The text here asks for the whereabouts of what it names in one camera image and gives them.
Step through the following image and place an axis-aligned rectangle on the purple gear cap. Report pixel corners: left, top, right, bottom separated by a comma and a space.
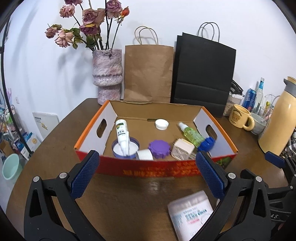
148, 140, 170, 159

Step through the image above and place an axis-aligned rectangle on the green spray bottle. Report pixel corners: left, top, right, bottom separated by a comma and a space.
178, 122, 205, 148

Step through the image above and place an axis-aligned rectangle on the blue gear cap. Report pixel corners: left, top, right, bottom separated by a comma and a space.
197, 137, 216, 152

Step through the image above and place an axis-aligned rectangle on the white jar lid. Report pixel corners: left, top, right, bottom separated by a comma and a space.
135, 149, 154, 161

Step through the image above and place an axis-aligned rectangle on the white spray bottle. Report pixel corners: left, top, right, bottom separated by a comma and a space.
115, 119, 130, 156

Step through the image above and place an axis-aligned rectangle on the mint green bucket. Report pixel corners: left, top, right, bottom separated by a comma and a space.
2, 154, 23, 183

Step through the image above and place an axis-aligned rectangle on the red cardboard box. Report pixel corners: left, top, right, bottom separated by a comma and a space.
74, 101, 238, 178

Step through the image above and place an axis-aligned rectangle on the blue drink can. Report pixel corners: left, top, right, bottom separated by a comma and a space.
242, 88, 256, 112

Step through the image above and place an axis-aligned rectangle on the black stand pole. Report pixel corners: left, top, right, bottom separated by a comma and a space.
1, 18, 34, 159

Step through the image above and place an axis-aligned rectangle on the yellow bear mug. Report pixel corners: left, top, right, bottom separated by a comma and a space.
229, 104, 255, 131

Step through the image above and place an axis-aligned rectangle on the clear cotton swab box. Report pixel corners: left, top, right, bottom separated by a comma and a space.
168, 190, 213, 241

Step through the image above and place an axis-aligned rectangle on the cluttered storage shelf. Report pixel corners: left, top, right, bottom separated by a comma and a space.
1, 87, 41, 161

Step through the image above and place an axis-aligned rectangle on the grey ceramic cup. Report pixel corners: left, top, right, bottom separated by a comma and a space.
251, 113, 266, 135

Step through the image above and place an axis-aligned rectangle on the pink marbled vase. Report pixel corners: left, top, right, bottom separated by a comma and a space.
92, 49, 123, 105

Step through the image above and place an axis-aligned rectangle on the black paper bag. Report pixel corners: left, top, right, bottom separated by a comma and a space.
170, 22, 236, 117

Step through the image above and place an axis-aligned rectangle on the clear plastic bottle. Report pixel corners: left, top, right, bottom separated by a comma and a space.
252, 78, 264, 113

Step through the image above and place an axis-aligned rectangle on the small white ridged cap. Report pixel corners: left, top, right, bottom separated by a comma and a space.
154, 119, 169, 131

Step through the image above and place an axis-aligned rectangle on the brown paper bag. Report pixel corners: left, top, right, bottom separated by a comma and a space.
124, 26, 174, 103

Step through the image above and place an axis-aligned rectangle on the cream square box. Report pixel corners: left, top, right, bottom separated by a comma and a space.
171, 138, 195, 161

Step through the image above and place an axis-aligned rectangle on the yellow thermos jug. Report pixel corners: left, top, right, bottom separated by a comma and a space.
258, 76, 296, 156

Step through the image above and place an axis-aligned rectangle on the clear food container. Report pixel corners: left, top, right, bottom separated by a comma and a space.
223, 80, 244, 116

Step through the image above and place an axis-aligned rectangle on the dried rose bouquet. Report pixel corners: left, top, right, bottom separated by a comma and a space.
45, 1, 130, 51

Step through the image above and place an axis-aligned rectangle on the blue rimmed white lid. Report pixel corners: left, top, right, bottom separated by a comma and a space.
111, 137, 140, 159

